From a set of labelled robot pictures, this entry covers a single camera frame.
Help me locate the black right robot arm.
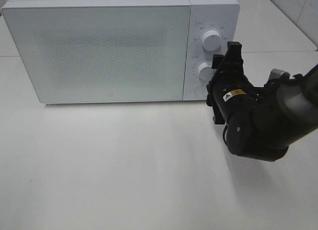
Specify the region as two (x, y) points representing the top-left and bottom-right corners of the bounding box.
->
(206, 42), (318, 161)

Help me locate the round white door button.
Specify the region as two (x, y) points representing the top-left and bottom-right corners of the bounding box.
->
(195, 85), (208, 100)

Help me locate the white microwave oven body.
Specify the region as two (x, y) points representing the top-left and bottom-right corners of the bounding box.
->
(1, 0), (240, 101)

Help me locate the white microwave door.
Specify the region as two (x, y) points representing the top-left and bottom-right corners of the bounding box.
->
(3, 6), (190, 104)

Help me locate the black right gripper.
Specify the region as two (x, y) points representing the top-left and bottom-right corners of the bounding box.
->
(206, 41), (256, 125)

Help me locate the white microwave knob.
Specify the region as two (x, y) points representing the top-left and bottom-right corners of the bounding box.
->
(201, 29), (222, 51)
(198, 62), (215, 81)

